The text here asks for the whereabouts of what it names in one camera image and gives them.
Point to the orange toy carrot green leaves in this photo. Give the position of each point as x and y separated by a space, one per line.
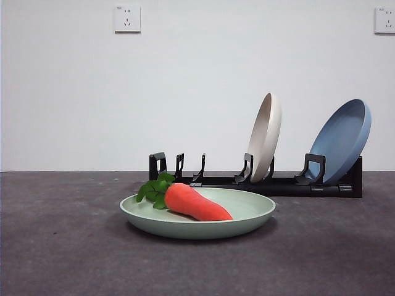
193 203

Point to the light green round plate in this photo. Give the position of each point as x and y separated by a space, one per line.
247 209

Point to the cream round plate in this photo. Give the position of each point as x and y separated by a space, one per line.
266 138

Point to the black plate rack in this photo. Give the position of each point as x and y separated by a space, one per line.
293 191

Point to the blue round plate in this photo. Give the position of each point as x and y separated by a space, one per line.
339 138

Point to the white wall socket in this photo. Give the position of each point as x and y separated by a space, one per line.
385 20
127 18

